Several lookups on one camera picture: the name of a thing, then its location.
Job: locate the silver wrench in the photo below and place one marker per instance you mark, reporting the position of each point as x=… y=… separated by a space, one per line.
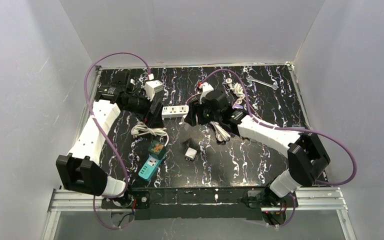
x=252 y=79

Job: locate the small white cube charger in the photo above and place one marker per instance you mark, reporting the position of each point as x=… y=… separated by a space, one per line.
x=190 y=154

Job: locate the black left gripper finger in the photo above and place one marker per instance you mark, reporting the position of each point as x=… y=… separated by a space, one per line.
x=155 y=121
x=157 y=109

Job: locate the green dragon socket cube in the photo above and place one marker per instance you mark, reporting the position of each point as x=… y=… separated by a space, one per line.
x=157 y=150

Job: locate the purple power strip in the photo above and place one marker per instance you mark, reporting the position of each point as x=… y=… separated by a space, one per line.
x=237 y=105

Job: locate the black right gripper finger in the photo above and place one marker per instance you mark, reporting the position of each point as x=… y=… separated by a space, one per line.
x=191 y=118
x=196 y=108

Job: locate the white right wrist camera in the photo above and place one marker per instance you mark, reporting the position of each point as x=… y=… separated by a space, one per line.
x=205 y=88

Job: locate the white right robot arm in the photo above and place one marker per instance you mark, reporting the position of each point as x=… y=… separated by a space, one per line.
x=306 y=155

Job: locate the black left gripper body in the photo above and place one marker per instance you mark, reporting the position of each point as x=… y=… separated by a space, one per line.
x=155 y=108

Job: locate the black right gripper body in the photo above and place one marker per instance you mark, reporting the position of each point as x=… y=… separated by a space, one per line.
x=193 y=110

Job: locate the white power strip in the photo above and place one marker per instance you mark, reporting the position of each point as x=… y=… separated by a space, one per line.
x=175 y=111

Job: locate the teal power strip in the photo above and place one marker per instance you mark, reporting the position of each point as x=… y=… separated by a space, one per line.
x=150 y=167

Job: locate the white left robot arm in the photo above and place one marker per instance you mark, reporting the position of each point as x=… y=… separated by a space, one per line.
x=80 y=170

